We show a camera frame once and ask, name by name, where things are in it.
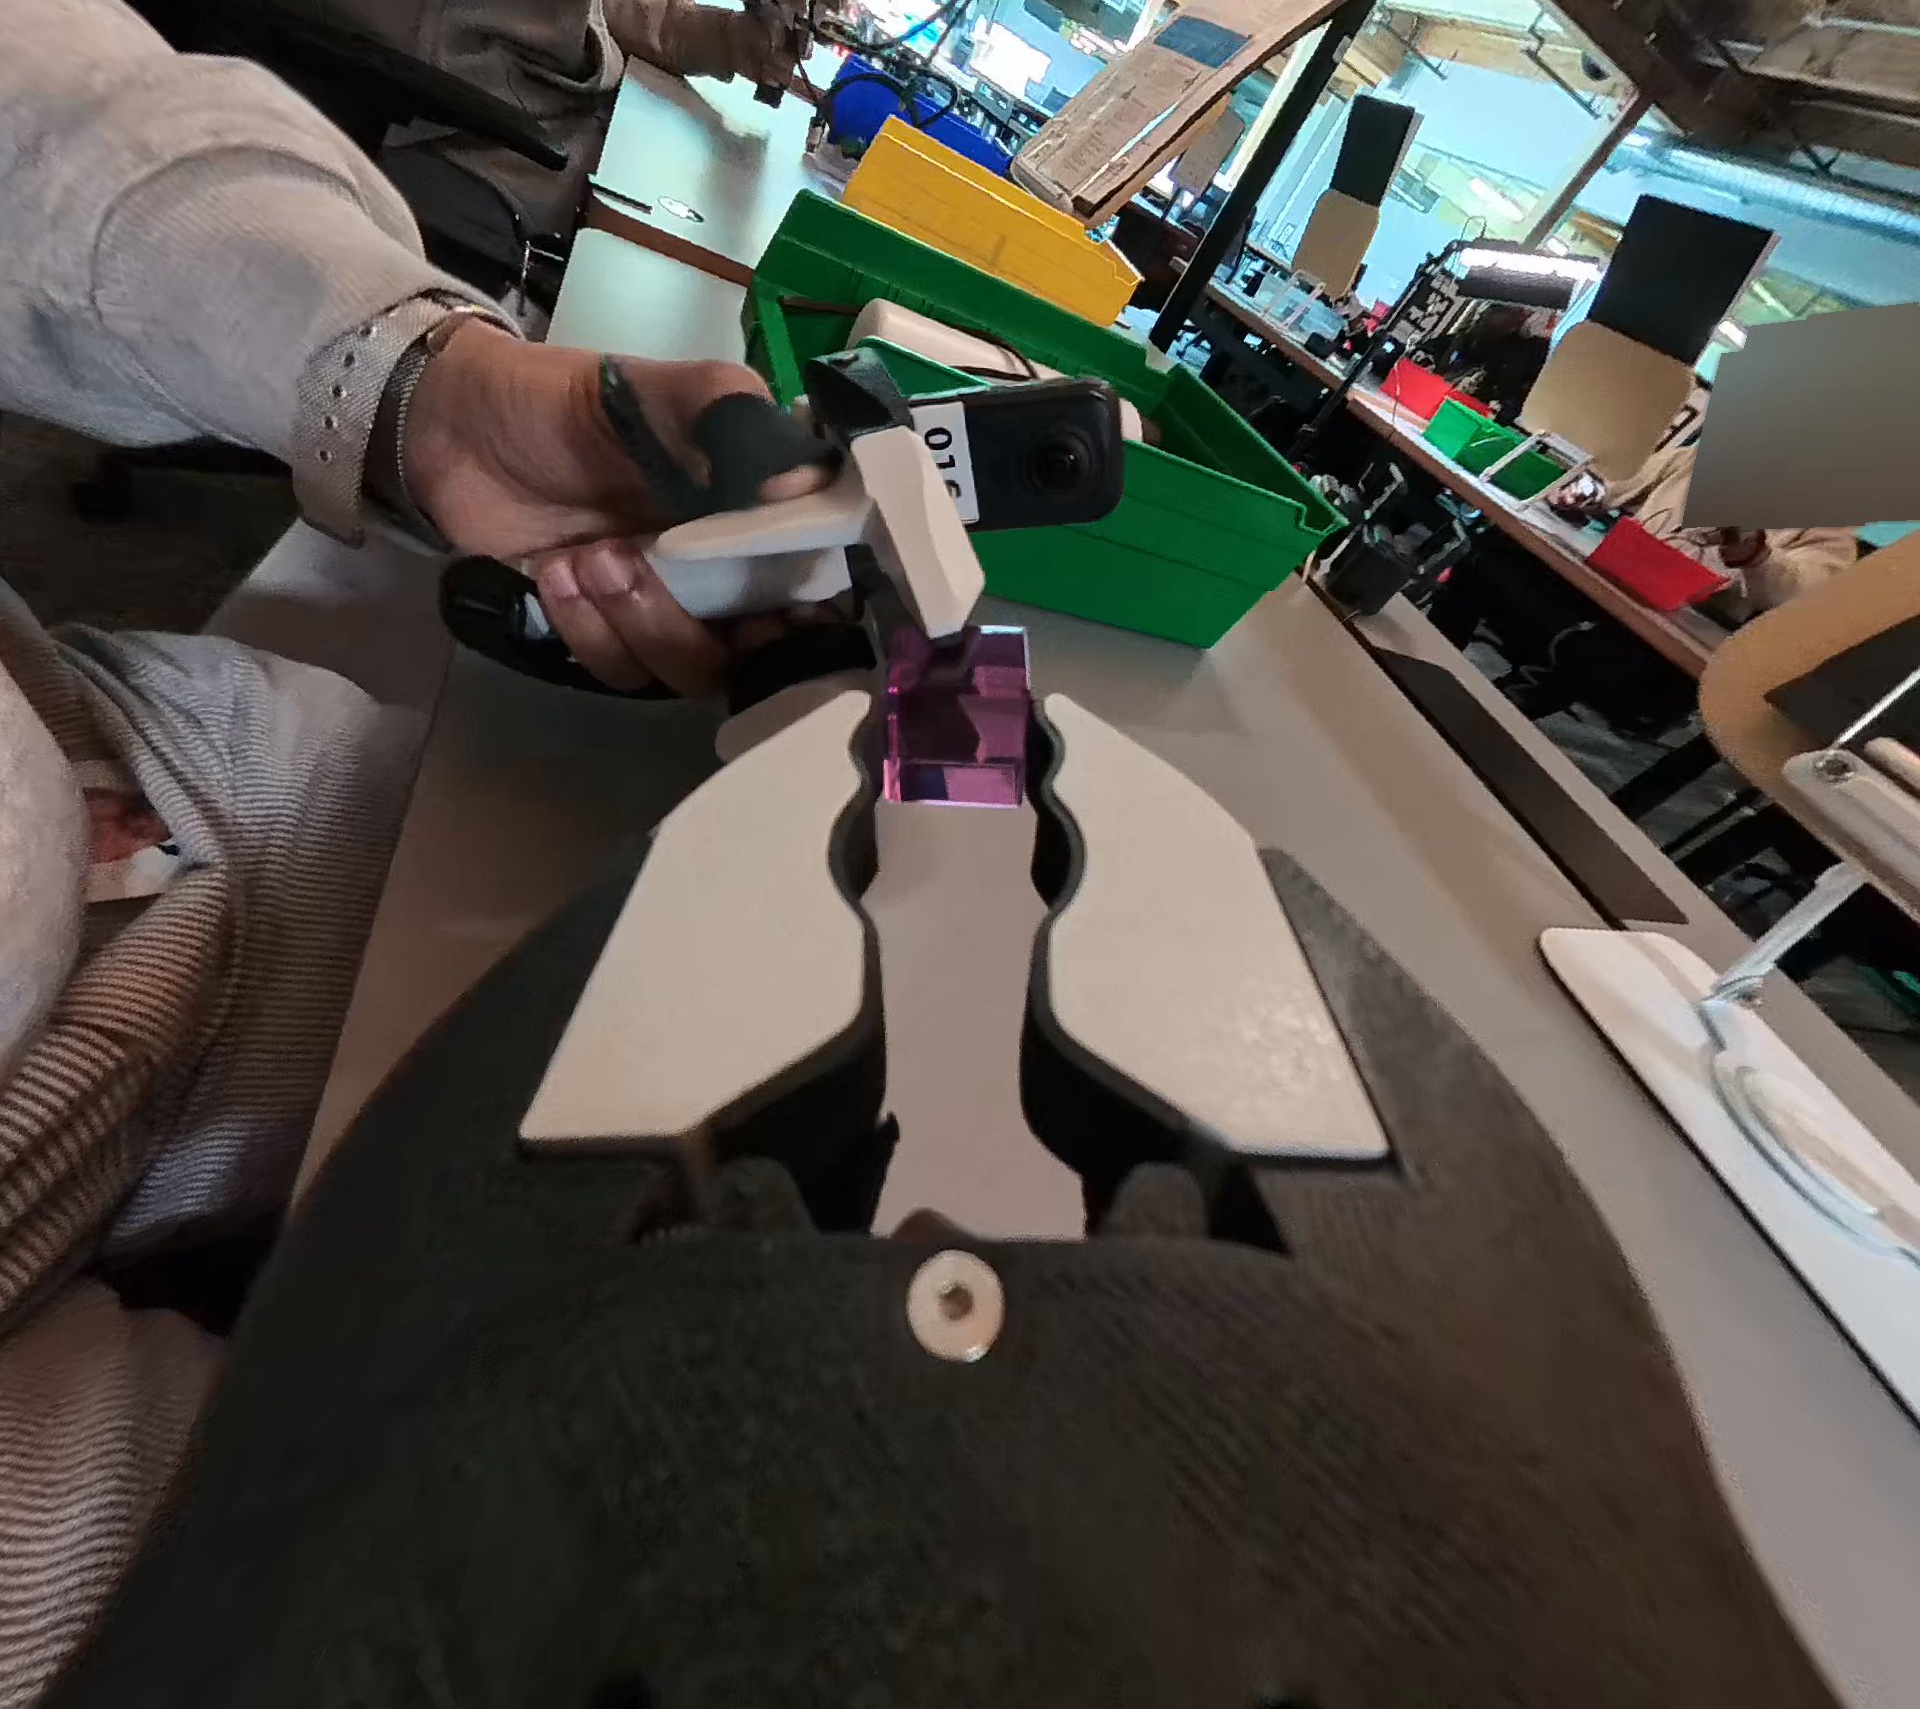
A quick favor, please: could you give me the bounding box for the blue plastic bin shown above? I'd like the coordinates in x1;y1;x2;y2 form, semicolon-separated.
828;59;962;154

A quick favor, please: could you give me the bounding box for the cardboard sheet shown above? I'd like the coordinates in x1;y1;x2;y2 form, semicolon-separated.
1012;0;1408;227

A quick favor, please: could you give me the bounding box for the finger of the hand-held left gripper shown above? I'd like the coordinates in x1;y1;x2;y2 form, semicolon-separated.
846;425;988;642

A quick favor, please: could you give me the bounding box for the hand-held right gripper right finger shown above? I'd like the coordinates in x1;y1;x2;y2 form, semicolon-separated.
1025;692;1394;1164

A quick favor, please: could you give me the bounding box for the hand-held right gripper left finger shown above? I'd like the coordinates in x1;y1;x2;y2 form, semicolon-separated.
517;686;889;1164

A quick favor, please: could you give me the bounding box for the person's left hand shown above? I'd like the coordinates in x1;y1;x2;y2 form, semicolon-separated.
397;321;876;701

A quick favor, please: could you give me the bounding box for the white rounded device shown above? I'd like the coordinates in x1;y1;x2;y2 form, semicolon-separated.
846;299;1041;387

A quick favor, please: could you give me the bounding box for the tan round board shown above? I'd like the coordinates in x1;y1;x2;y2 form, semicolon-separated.
1699;535;1920;840

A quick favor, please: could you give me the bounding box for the small green plastic bin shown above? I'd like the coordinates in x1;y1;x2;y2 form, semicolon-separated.
1422;397;1571;499

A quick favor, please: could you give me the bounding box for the red plastic bin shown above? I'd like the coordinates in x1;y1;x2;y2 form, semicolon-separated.
1587;517;1728;610

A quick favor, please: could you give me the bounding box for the wooden workbench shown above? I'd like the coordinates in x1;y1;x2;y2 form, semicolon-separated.
1207;284;1728;677

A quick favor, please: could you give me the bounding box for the yellow plastic bin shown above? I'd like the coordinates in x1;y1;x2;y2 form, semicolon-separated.
843;117;1142;328

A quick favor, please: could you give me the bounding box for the metal bracket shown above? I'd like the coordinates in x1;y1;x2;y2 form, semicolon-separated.
1703;749;1920;1038

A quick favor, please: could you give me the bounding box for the metal bracelet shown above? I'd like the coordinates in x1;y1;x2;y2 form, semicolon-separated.
392;307;521;510

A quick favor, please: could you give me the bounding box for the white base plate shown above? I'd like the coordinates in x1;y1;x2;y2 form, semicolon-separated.
1543;928;1920;1420

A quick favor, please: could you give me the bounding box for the purple translucent cube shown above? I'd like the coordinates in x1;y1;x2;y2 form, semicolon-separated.
883;626;1038;811

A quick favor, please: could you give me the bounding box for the person's left forearm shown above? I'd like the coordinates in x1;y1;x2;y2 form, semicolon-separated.
0;0;528;541

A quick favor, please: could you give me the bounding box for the black metal pole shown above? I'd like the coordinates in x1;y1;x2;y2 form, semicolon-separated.
1147;0;1502;352

